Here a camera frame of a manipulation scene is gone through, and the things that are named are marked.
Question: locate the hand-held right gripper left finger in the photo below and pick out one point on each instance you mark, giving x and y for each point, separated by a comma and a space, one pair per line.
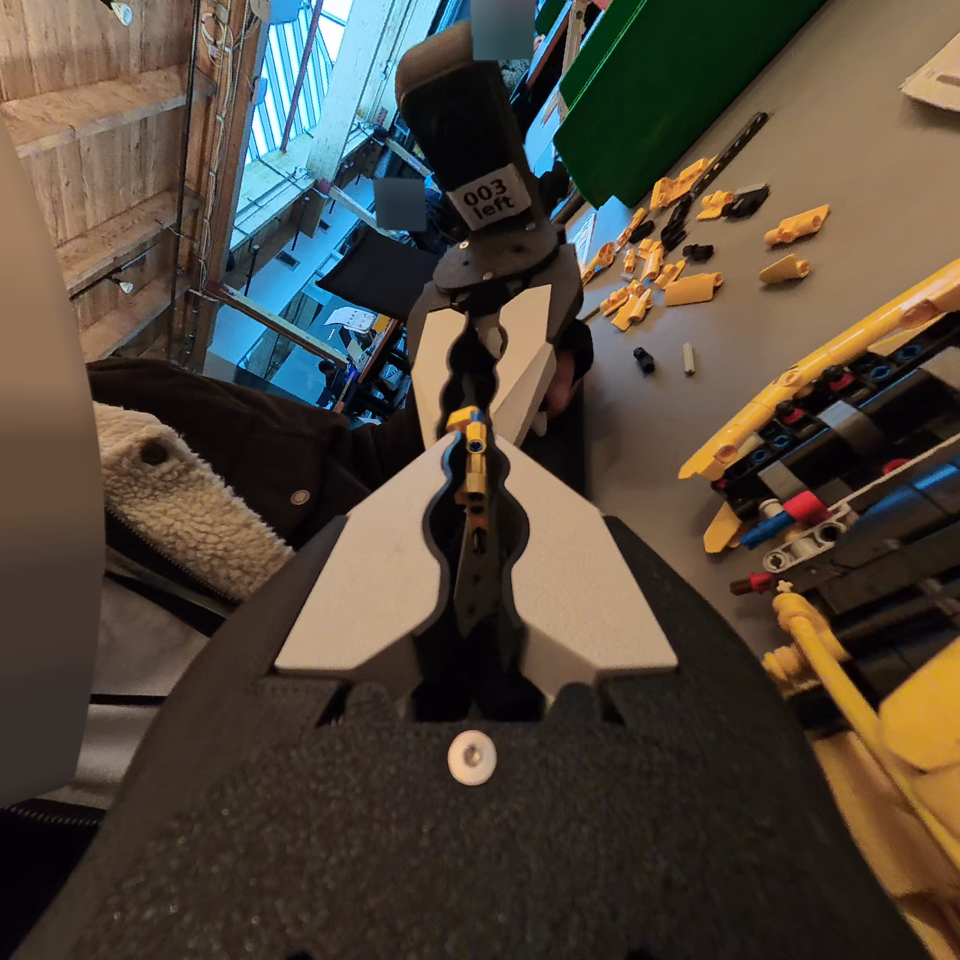
367, 592

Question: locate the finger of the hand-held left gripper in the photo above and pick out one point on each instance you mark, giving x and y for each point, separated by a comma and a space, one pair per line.
433, 375
529, 360

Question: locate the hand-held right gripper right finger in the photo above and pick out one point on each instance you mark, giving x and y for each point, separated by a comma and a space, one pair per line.
592, 592

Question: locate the yellow brick with blue pins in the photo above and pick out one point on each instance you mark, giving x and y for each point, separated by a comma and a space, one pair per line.
476, 472

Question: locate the yellow toy brick car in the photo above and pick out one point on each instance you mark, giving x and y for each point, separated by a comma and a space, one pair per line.
900, 750

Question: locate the person's left forearm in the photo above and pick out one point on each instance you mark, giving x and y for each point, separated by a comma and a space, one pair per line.
382, 442

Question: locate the grey desk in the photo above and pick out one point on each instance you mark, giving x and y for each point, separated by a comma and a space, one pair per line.
825, 150

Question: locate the person's left hand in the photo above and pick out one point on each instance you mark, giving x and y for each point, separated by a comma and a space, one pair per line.
562, 382

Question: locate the small metal axle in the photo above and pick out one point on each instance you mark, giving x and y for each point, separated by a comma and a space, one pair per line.
688, 358

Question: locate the loose yellow brick panels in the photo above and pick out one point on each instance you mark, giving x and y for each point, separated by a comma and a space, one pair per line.
690, 289

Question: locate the green plastic storage bin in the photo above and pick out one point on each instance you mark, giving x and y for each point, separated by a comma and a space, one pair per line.
660, 90

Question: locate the white shirt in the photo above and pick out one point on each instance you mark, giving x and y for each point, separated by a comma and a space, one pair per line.
150, 660

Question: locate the long black brick beam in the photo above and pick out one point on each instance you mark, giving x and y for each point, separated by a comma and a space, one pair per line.
735, 154

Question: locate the loose black bricks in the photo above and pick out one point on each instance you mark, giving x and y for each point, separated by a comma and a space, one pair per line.
746, 201

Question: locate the white instruction booklet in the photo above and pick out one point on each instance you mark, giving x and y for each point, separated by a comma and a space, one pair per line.
934, 79

